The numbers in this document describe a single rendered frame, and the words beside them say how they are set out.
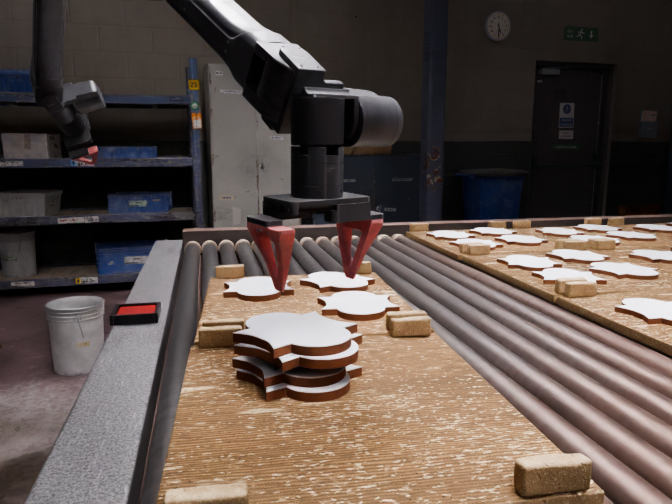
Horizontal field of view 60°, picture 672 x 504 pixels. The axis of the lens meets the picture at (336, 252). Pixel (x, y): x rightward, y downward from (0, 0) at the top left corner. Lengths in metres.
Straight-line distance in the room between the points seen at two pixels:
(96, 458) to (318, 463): 0.22
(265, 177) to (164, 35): 1.59
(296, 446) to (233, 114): 4.83
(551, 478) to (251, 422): 0.28
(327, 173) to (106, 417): 0.36
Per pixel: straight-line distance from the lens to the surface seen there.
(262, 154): 5.33
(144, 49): 5.87
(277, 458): 0.55
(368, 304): 0.97
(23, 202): 5.32
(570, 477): 0.52
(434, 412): 0.63
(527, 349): 0.90
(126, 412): 0.71
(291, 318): 0.73
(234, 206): 5.32
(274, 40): 0.71
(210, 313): 0.98
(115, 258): 5.26
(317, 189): 0.61
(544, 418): 0.69
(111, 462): 0.62
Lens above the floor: 1.21
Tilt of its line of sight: 10 degrees down
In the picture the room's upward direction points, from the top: straight up
